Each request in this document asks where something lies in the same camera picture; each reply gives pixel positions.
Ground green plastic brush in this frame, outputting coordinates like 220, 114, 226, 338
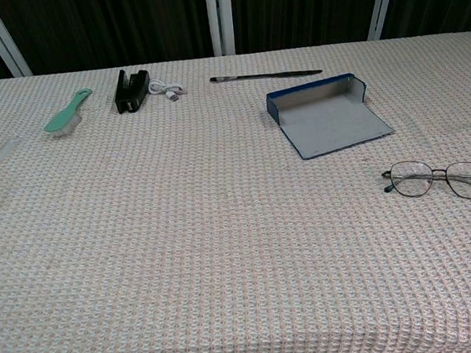
39, 87, 98, 140

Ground beige waffle tablecloth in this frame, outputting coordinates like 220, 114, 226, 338
0, 29, 471, 353

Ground black plastic holder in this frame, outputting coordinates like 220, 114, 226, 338
111, 66, 154, 116

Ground black knife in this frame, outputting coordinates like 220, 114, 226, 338
209, 65, 323, 87

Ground small white clip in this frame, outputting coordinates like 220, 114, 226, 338
147, 75, 189, 107

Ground blue-edged grey tray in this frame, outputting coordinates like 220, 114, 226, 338
263, 69, 398, 165

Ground metal-framed eyeglasses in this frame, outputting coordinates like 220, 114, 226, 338
380, 154, 471, 211

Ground dark pleated curtain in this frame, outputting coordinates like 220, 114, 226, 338
0, 0, 471, 82

